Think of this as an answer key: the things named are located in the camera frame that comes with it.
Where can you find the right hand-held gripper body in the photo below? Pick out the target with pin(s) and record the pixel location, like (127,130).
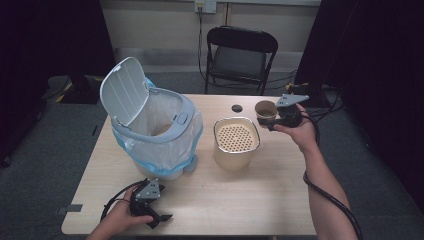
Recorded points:
(290,115)

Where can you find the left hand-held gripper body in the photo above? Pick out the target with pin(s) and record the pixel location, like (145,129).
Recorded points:
(149,191)

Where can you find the brown paper cup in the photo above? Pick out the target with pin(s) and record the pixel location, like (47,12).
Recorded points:
(265,108)

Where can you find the white grey lidded trash can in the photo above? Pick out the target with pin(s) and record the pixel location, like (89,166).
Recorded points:
(125,90)

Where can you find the person's right hand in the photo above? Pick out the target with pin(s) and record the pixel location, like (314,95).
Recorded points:
(305,133)

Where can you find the person's left hand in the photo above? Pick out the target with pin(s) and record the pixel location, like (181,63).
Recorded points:
(116,218)

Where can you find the black stand base yellow tape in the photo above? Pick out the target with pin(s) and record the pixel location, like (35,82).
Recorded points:
(316,100)
(80,92)

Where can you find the beige container with strainer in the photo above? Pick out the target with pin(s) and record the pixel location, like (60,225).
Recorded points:
(230,160)

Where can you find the black folding chair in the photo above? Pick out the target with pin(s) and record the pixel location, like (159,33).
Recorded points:
(238,61)

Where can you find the grey tape strip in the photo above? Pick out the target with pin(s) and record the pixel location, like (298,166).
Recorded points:
(70,209)

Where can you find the small black floor strip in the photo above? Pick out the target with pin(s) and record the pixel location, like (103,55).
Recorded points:
(95,130)

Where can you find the black curtain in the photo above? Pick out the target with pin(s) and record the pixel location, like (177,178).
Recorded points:
(373,66)
(50,40)

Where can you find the white wall socket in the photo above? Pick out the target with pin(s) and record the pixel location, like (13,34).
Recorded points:
(205,6)

